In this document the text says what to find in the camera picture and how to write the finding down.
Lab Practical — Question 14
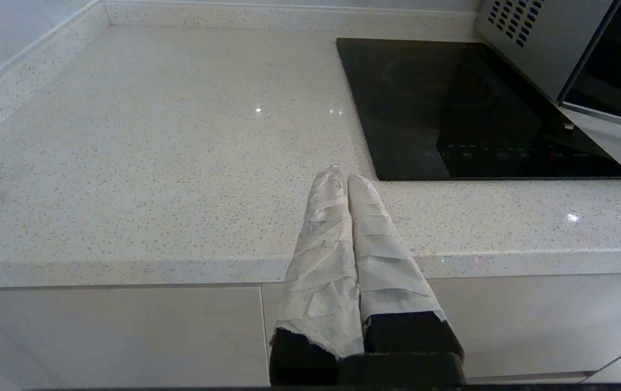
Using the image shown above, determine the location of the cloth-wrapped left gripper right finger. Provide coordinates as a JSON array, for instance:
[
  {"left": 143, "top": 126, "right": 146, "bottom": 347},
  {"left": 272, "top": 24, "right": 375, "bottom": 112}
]
[{"left": 347, "top": 174, "right": 466, "bottom": 355}]

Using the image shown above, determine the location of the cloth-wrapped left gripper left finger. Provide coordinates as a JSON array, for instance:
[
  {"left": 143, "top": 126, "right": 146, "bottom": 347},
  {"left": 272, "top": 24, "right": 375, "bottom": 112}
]
[{"left": 269, "top": 165, "right": 365, "bottom": 386}]

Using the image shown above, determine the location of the silver black microwave oven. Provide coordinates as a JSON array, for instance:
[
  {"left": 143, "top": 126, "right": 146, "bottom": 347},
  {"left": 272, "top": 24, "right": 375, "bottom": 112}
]
[{"left": 474, "top": 0, "right": 621, "bottom": 104}]

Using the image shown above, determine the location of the black glass induction cooktop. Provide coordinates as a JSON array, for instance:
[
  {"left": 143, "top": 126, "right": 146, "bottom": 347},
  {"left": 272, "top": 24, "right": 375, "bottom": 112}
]
[{"left": 336, "top": 37, "right": 621, "bottom": 182}]

